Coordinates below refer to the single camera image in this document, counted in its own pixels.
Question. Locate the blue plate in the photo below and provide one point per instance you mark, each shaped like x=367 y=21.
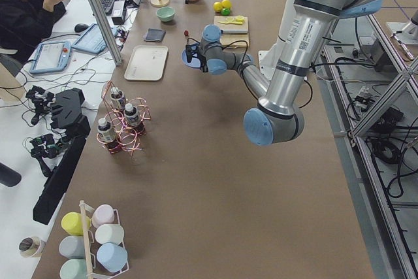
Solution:
x=189 y=59

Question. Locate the green bowl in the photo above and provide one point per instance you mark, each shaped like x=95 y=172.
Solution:
x=165 y=14

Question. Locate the steel muddler black cap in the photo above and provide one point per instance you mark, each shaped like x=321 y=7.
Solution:
x=234 y=32

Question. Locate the green lime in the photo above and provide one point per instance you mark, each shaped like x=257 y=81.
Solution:
x=225 y=12

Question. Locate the wooden cutting board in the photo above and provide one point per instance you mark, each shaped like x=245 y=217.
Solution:
x=233 y=40

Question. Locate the yellow plastic knife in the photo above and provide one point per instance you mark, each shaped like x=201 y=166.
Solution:
x=237 y=23

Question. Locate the cream rabbit tray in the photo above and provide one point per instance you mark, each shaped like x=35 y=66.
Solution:
x=147 y=63

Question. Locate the grey folded cloth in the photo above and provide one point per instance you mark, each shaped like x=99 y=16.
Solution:
x=154 y=35

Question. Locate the tea bottle middle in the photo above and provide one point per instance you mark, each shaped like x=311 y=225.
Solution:
x=133 y=119

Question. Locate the tea bottle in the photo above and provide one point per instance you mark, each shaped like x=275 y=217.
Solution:
x=107 y=135
x=118 y=98
x=133 y=119

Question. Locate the tea bottle back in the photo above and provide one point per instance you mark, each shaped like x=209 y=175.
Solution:
x=118 y=98

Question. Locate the blue teach pendant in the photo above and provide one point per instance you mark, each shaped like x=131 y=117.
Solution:
x=90 y=41
x=51 y=57

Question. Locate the computer mouse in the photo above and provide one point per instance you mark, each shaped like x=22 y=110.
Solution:
x=80 y=28

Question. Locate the tea bottle front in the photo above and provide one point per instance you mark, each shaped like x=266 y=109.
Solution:
x=107 y=135

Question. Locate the seated person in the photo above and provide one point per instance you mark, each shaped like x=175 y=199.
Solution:
x=26 y=23

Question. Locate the pink cup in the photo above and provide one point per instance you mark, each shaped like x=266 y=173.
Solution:
x=103 y=214

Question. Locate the white cup rack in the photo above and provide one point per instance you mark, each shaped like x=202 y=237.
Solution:
x=91 y=246

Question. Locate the white cup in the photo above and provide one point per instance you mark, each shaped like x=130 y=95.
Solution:
x=112 y=233

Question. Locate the yellow cup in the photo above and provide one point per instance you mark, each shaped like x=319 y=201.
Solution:
x=72 y=223

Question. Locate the blue cup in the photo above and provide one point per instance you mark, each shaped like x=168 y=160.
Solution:
x=112 y=257

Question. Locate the grey cup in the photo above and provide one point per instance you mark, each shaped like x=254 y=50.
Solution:
x=72 y=247

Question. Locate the green cup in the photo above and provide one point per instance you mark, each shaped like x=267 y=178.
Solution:
x=73 y=269

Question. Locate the tape roll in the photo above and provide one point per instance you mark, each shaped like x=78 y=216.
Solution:
x=31 y=247

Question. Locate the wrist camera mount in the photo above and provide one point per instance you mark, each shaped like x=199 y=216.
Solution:
x=192 y=44

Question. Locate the aluminium frame post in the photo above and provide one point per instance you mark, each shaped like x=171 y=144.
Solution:
x=106 y=30

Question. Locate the copper wire bottle rack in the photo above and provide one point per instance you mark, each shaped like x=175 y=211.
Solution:
x=129 y=140

